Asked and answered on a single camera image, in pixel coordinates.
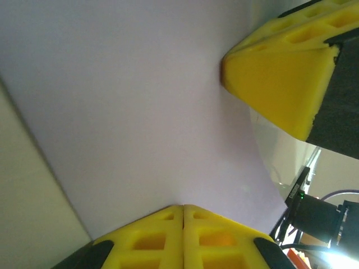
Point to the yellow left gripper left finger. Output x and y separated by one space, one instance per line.
174 246

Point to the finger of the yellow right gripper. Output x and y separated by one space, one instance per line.
294 18
280 84

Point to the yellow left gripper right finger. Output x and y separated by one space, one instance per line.
193 246

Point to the purple paper sheet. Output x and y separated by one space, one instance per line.
126 98

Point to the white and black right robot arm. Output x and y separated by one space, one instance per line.
314 214

